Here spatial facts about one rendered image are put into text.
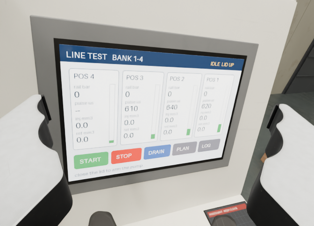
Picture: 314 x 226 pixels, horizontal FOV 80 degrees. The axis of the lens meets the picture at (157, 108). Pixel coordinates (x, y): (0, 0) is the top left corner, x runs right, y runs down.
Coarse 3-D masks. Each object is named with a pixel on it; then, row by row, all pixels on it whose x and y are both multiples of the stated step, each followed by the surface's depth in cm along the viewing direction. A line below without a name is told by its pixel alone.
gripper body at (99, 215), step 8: (96, 216) 5; (104, 216) 5; (112, 216) 5; (216, 216) 5; (224, 216) 5; (88, 224) 5; (96, 224) 5; (104, 224) 5; (112, 224) 5; (216, 224) 5; (224, 224) 5; (232, 224) 5
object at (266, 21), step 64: (0, 0) 27; (64, 0) 29; (128, 0) 32; (192, 0) 36; (256, 0) 41; (0, 64) 29; (256, 64) 48; (256, 128) 56; (128, 192) 47; (192, 192) 55
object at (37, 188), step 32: (32, 96) 10; (0, 128) 8; (32, 128) 8; (0, 160) 6; (32, 160) 6; (0, 192) 5; (32, 192) 5; (64, 192) 6; (0, 224) 5; (32, 224) 5
